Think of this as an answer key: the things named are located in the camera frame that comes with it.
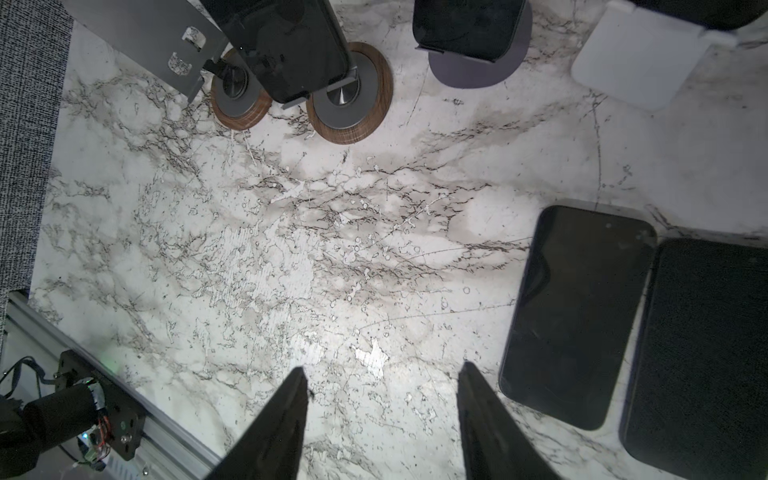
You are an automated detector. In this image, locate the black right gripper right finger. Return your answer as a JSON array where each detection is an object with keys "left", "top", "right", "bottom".
[{"left": 457, "top": 361, "right": 559, "bottom": 479}]

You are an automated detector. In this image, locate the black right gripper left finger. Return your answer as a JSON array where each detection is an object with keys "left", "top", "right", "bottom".
[{"left": 207, "top": 367, "right": 309, "bottom": 479}]

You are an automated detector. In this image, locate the black phone white stripe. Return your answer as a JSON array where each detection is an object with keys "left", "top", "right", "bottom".
[{"left": 412, "top": 0, "right": 527, "bottom": 62}]

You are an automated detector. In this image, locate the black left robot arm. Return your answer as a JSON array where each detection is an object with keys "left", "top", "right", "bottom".
[{"left": 1, "top": 356, "right": 113, "bottom": 479}]

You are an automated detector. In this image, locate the wood base phone stand left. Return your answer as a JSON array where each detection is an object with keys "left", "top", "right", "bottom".
[{"left": 63, "top": 0, "right": 272, "bottom": 131}]

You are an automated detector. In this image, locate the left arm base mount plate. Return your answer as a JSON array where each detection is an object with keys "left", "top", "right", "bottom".
[{"left": 56, "top": 350, "right": 147, "bottom": 461}]

